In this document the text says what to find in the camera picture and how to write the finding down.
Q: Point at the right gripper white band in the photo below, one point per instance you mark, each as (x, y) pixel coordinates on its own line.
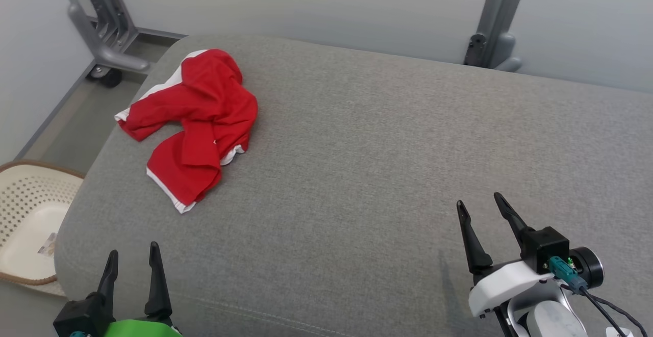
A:
(502, 286)

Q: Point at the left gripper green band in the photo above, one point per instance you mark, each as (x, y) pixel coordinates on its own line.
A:
(143, 329)

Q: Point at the red shorts with white hem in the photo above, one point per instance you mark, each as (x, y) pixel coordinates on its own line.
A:
(204, 123)

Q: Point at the small paper label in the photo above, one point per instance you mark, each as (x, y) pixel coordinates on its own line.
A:
(47, 244)

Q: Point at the cream perforated laundry basket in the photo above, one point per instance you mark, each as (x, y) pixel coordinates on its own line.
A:
(30, 235)

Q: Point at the grey fabric sofa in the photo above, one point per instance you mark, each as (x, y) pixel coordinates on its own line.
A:
(357, 174)

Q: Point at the grey rounded partition foot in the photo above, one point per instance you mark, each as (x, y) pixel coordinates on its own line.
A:
(505, 51)

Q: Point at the black caster wheel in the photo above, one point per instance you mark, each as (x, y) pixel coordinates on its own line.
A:
(106, 77)

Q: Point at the grey long partition foot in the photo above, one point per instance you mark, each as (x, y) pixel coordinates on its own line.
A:
(117, 61)

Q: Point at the right black wrist camera box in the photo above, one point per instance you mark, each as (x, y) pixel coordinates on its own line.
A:
(546, 248)

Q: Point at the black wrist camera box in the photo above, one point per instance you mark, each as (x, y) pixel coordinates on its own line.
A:
(546, 248)
(81, 316)

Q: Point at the left black wrist camera box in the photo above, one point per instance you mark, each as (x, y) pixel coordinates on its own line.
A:
(81, 316)

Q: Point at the grey slotted partition post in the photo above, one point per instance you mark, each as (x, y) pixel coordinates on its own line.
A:
(109, 10)

